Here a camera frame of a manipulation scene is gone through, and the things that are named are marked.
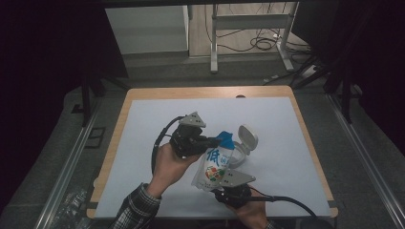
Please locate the black metal stand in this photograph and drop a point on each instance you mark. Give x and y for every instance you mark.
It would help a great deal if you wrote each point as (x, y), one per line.
(86, 101)
(346, 101)

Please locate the white table mat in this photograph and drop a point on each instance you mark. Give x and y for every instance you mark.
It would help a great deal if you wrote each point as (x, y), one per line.
(280, 178)

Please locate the wooden table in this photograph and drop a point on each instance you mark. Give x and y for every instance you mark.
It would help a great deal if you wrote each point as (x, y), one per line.
(153, 93)

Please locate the clear plastic bag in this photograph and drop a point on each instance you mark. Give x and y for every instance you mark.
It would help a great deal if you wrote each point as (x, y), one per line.
(71, 208)

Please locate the black floor frame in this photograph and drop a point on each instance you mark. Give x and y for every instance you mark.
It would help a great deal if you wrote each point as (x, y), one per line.
(90, 141)

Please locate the white power strip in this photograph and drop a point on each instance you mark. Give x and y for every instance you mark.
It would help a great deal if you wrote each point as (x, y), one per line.
(309, 71)

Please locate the white metal desk frame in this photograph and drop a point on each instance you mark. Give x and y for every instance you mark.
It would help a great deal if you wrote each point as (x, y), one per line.
(250, 21)

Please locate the person's left hand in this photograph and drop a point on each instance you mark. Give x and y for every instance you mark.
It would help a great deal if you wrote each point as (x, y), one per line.
(168, 168)

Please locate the blue and white milk carton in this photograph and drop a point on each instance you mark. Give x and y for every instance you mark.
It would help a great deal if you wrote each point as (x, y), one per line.
(213, 165)

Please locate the white cup with hinged lid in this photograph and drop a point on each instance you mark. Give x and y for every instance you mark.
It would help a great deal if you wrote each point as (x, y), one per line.
(247, 136)

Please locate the person's right hand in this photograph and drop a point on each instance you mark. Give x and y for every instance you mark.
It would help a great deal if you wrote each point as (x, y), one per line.
(251, 214)

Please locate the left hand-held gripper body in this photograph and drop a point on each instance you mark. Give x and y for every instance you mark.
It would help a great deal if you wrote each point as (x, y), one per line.
(187, 141)

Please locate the white cabinet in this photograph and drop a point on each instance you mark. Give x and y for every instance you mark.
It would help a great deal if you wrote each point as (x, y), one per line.
(149, 30)

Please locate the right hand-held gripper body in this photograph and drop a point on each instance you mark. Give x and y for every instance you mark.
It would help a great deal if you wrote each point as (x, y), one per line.
(235, 195)

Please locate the silver metal rail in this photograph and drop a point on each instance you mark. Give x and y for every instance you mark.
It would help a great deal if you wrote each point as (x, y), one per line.
(363, 159)
(68, 171)

